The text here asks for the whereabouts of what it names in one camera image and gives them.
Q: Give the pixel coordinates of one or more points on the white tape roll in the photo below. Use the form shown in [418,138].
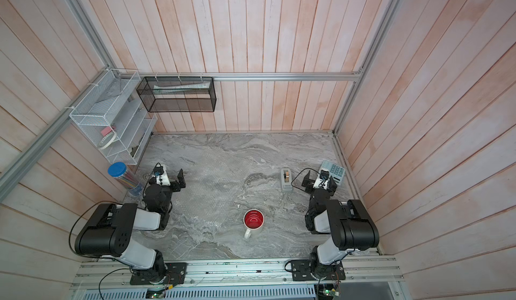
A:
[107,140]

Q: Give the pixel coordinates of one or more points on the black wire mesh basket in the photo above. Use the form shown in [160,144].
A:
[176,103]

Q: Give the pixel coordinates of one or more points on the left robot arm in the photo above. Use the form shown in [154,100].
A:
[108,231]

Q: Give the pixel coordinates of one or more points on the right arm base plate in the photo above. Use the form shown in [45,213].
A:
[306,270]

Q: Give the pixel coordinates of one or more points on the pink eraser block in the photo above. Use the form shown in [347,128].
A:
[106,131]

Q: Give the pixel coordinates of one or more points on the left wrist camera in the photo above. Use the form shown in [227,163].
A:
[163,179]

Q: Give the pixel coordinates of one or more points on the white tape dispenser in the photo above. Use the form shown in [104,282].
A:
[286,179]

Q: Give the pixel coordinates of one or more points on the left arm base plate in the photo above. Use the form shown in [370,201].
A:
[168,273]

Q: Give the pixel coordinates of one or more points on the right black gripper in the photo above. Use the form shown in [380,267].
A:
[308,182]

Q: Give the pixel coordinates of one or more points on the aluminium mounting rail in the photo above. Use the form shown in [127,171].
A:
[240,272]

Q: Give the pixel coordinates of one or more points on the white wire mesh shelf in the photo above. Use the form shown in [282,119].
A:
[109,100]

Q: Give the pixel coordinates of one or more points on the blue lid straw jar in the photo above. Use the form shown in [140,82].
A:
[121,172]

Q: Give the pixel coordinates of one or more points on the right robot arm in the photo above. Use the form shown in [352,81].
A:
[349,224]

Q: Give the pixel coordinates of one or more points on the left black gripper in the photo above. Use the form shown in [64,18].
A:
[182,184]

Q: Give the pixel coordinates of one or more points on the aluminium frame horizontal bar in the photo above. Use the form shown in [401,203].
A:
[224,77]

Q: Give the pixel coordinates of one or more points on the ruler in black basket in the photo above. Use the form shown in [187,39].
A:
[183,89]

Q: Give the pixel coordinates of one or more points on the grey desk calculator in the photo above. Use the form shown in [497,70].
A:
[337,172]

